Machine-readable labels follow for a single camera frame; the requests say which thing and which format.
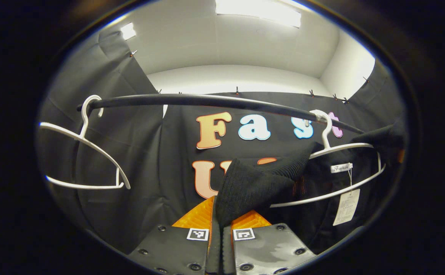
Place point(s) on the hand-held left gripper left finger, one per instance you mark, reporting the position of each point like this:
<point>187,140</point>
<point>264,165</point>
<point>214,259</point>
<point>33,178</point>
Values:
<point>176,248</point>

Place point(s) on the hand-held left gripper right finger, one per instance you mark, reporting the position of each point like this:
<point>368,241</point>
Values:
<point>268,248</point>

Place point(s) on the black jacket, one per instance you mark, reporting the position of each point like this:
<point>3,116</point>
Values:
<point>253,183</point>

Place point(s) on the white hanger carrying jacket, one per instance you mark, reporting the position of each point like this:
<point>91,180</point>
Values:
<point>326,133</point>

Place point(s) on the empty white clothes hanger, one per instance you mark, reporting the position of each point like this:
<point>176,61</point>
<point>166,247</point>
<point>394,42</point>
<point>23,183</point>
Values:
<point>85,122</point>

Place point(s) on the white paper hang tag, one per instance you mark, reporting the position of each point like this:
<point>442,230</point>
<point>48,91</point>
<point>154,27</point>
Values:
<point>346,208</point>

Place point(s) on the black backdrop cloth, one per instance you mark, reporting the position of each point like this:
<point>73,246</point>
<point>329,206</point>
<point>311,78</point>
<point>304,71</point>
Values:
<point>149,160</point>

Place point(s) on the row of small backdrop clips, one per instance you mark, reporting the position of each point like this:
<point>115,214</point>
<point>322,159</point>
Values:
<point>237,91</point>

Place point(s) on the small ceiling light panel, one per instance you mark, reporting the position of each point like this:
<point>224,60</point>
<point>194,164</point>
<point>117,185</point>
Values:
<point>128,31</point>

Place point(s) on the large ceiling light panel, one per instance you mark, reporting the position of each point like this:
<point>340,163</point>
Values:
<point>260,11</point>

